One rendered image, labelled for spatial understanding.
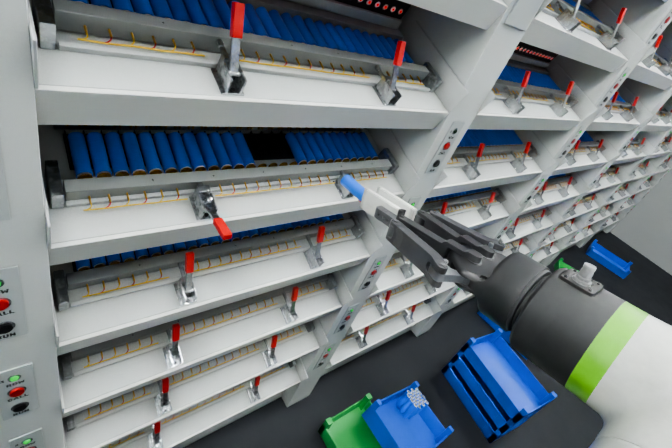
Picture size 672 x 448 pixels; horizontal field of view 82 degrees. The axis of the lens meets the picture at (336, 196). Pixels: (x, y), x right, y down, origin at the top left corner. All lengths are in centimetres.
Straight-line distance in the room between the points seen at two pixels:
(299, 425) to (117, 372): 78
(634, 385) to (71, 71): 53
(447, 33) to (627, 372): 59
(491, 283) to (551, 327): 6
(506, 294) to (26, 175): 46
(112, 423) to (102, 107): 73
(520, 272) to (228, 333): 65
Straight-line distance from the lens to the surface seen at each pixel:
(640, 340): 39
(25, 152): 45
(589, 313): 39
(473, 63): 74
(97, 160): 57
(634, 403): 38
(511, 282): 40
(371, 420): 143
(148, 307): 69
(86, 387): 84
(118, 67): 45
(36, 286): 57
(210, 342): 89
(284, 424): 147
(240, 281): 74
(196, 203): 57
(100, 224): 54
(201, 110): 46
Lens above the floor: 130
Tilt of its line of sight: 32 degrees down
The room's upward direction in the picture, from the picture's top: 23 degrees clockwise
